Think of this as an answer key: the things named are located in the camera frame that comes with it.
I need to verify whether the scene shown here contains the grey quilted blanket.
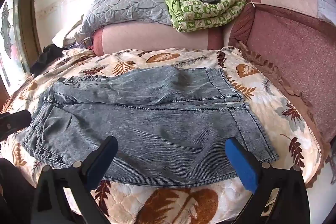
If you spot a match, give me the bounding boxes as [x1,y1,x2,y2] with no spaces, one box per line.
[76,0,172,41]

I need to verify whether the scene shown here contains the green patterned folded quilt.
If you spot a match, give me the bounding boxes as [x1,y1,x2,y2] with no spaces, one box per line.
[164,0,247,32]

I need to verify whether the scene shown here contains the cream pillow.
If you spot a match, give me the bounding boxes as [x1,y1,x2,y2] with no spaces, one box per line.
[52,23,83,48]

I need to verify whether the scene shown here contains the leaf-pattern plush blanket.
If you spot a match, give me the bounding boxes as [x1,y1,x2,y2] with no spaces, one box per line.
[1,47,330,223]

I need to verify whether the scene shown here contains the purple printed packet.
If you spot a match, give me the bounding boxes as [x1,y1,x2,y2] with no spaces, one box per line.
[68,38,93,50]

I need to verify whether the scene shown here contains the grey-blue denim pants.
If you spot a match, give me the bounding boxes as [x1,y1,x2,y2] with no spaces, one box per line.
[17,66,278,188]

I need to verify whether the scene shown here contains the black garment on sofa end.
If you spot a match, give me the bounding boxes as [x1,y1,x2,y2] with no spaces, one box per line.
[30,44,66,77]

